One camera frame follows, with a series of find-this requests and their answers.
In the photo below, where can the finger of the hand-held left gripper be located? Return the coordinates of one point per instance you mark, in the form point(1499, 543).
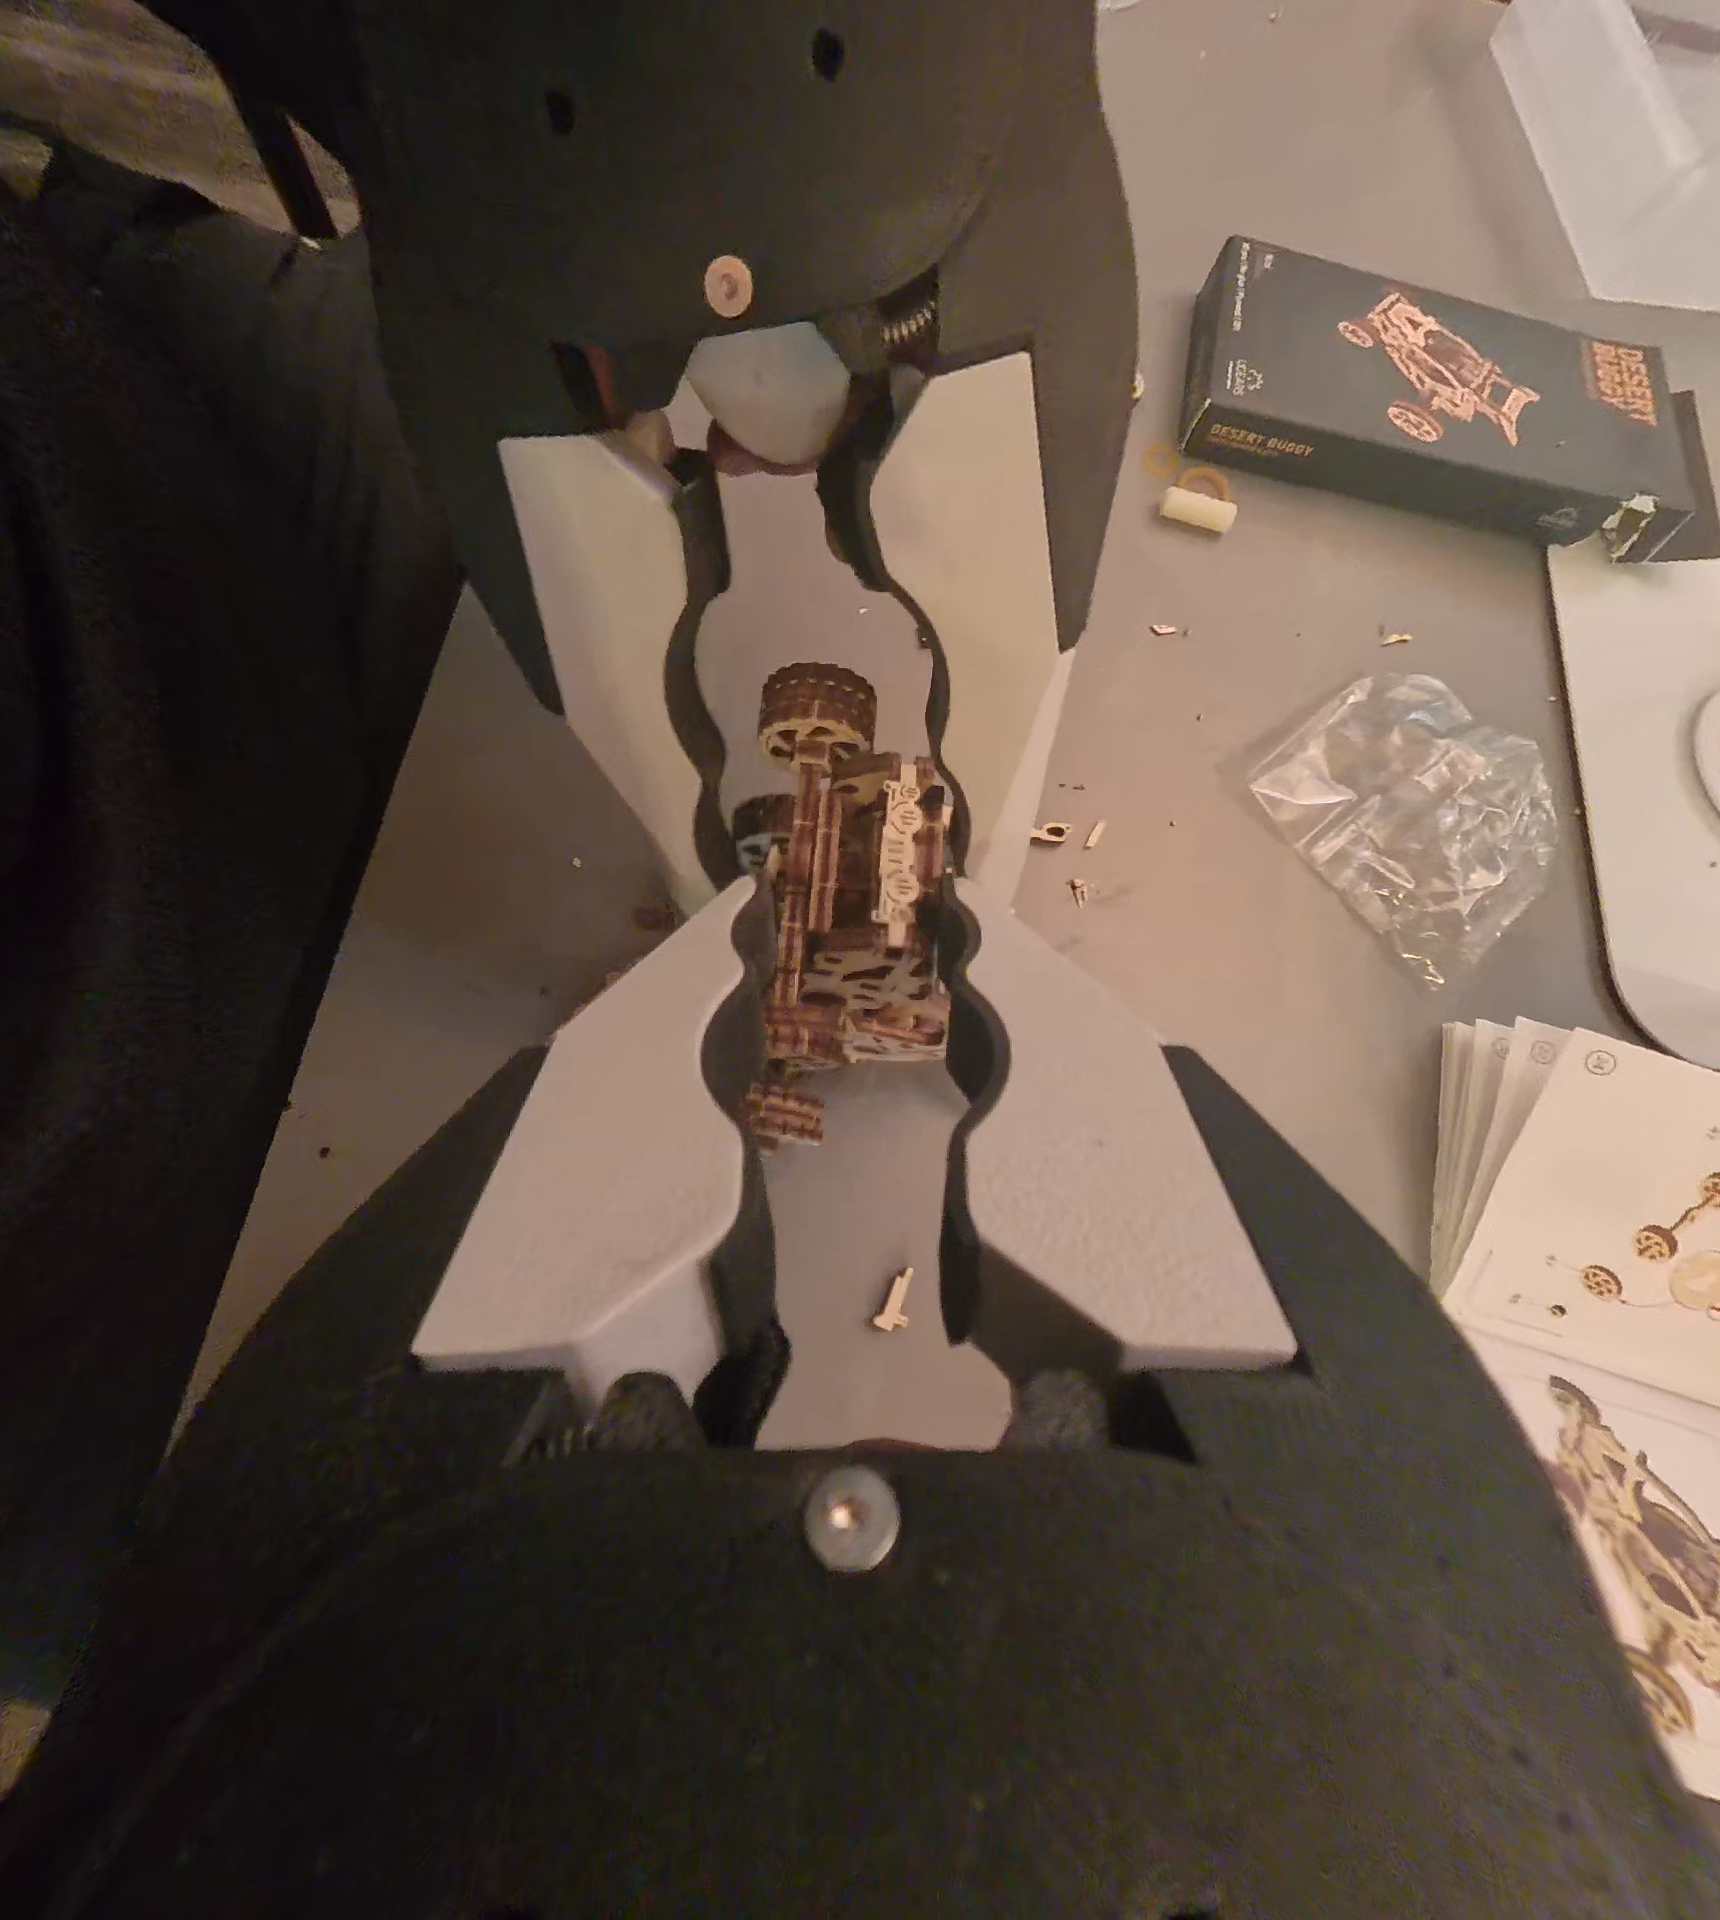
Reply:
point(599, 601)
point(989, 541)

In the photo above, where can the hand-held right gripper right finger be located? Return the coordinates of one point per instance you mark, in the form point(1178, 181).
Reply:
point(1131, 1200)

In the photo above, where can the white wax cylinder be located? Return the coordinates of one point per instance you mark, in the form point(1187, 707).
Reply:
point(1199, 511)

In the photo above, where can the instruction booklet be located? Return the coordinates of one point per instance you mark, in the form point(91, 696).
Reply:
point(1595, 1200)

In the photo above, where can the large rubber band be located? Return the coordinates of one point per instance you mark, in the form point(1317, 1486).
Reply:
point(1202, 477)

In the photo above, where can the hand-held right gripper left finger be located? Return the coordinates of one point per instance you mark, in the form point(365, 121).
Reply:
point(590, 1200)

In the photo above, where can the small wooden T pin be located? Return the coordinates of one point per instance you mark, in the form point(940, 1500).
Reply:
point(894, 1302)

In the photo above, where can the clear plastic bag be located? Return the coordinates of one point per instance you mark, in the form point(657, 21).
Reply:
point(1401, 810)

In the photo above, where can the person's left hand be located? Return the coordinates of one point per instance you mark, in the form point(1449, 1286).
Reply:
point(762, 466)

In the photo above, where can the black model box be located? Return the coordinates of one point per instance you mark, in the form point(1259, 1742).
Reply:
point(1324, 404)

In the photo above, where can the clear plastic organiser box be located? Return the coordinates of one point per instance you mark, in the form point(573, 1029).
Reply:
point(1625, 151)

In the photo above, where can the wooden buggy model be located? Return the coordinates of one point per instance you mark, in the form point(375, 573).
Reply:
point(874, 974)

